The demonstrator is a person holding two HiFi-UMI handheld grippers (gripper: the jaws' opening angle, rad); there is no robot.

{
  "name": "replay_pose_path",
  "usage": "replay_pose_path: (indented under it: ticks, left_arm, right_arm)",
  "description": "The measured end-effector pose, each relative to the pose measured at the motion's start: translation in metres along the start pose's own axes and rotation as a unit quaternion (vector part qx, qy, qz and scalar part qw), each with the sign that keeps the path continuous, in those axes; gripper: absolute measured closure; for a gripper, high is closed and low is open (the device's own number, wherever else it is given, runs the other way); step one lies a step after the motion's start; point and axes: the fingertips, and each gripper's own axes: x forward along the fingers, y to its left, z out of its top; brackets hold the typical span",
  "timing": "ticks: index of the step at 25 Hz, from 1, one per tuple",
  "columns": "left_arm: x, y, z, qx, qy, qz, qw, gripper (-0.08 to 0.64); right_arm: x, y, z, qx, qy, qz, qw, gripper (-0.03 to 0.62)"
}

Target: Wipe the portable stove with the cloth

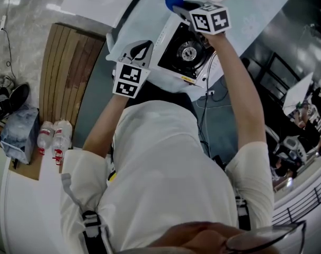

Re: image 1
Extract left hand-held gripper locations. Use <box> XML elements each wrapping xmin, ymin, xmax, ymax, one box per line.
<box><xmin>112</xmin><ymin>40</ymin><xmax>154</xmax><ymax>99</ymax></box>

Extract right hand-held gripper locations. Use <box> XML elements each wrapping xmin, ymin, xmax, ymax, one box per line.
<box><xmin>172</xmin><ymin>0</ymin><xmax>231</xmax><ymax>35</ymax></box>

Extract white portable stove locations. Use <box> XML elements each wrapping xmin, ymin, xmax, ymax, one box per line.
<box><xmin>149</xmin><ymin>14</ymin><xmax>225</xmax><ymax>88</ymax></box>

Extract person's right forearm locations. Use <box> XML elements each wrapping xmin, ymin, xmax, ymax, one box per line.
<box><xmin>202</xmin><ymin>32</ymin><xmax>268</xmax><ymax>153</ymax></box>

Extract person's left forearm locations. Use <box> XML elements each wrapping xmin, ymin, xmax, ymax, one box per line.
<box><xmin>82</xmin><ymin>91</ymin><xmax>130</xmax><ymax>159</ymax></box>

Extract brown wooden slatted bench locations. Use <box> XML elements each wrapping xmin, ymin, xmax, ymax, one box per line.
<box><xmin>39</xmin><ymin>22</ymin><xmax>106</xmax><ymax>144</ymax></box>

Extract white flat board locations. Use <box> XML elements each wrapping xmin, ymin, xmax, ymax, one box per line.
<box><xmin>60</xmin><ymin>0</ymin><xmax>152</xmax><ymax>29</ymax></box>

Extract clear plastic water bottle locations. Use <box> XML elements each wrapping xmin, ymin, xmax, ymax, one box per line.
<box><xmin>51</xmin><ymin>119</ymin><xmax>73</xmax><ymax>167</ymax></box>
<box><xmin>37</xmin><ymin>120</ymin><xmax>56</xmax><ymax>156</ymax></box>

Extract person's white shirt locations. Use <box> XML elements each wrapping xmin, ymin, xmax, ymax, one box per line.
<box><xmin>59</xmin><ymin>99</ymin><xmax>275</xmax><ymax>254</ymax></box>

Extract black shoe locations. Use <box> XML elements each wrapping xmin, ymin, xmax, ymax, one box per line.
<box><xmin>0</xmin><ymin>82</ymin><xmax>31</xmax><ymax>121</ymax></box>

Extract white tilted panel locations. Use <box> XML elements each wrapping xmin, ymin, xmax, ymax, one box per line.
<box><xmin>282</xmin><ymin>71</ymin><xmax>315</xmax><ymax>116</ymax></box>

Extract blue patterned box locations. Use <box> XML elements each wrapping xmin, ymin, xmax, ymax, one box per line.
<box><xmin>0</xmin><ymin>106</ymin><xmax>40</xmax><ymax>166</ymax></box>

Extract brown cardboard sheet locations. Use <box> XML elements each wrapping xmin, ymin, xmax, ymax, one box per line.
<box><xmin>7</xmin><ymin>141</ymin><xmax>64</xmax><ymax>182</ymax></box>

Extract person's face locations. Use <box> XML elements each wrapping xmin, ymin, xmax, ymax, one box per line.
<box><xmin>144</xmin><ymin>221</ymin><xmax>282</xmax><ymax>254</ymax></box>

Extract black metal railing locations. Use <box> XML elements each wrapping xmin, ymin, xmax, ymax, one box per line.
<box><xmin>271</xmin><ymin>175</ymin><xmax>321</xmax><ymax>228</ymax></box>

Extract person's glasses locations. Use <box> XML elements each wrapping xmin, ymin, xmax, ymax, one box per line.
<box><xmin>225</xmin><ymin>220</ymin><xmax>307</xmax><ymax>254</ymax></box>

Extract black cable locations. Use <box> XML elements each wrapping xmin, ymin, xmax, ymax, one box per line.
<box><xmin>196</xmin><ymin>58</ymin><xmax>231</xmax><ymax>156</ymax></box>

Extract white power strip with cable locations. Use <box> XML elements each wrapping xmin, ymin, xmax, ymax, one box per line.
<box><xmin>0</xmin><ymin>0</ymin><xmax>18</xmax><ymax>80</ymax></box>

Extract grey and black shoulder strap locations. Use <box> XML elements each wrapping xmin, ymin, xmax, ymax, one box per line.
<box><xmin>60</xmin><ymin>173</ymin><xmax>111</xmax><ymax>254</ymax></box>

